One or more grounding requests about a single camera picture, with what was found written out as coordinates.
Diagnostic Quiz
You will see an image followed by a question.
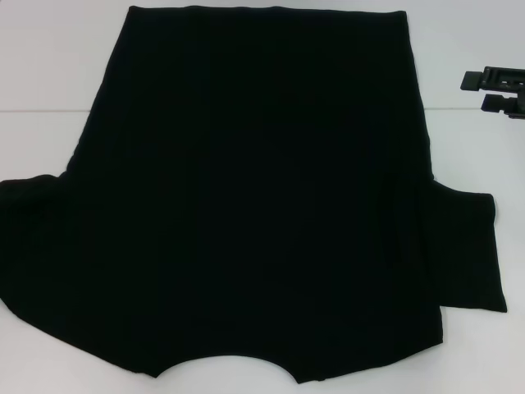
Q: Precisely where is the black shirt with white print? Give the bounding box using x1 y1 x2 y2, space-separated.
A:
0 3 508 373

